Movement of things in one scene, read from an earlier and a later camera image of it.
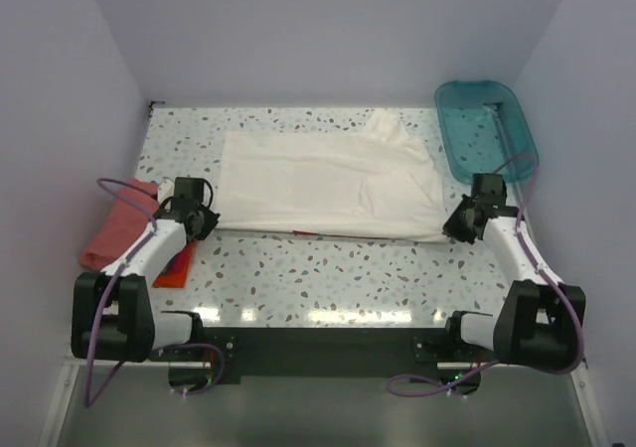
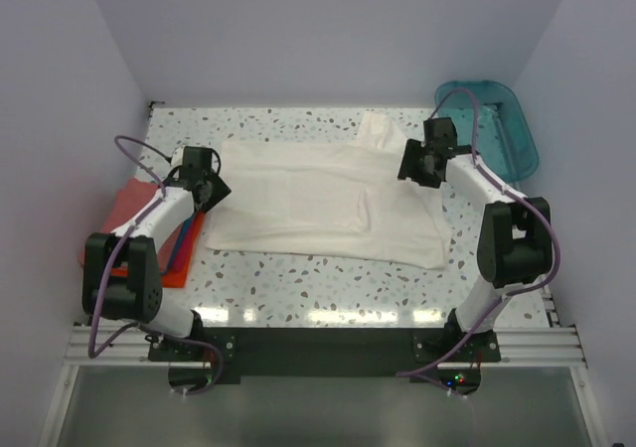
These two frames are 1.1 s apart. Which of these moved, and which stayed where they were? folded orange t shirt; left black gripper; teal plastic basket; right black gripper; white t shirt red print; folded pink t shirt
Moved: left black gripper; right black gripper; white t shirt red print
Stayed: folded orange t shirt; teal plastic basket; folded pink t shirt
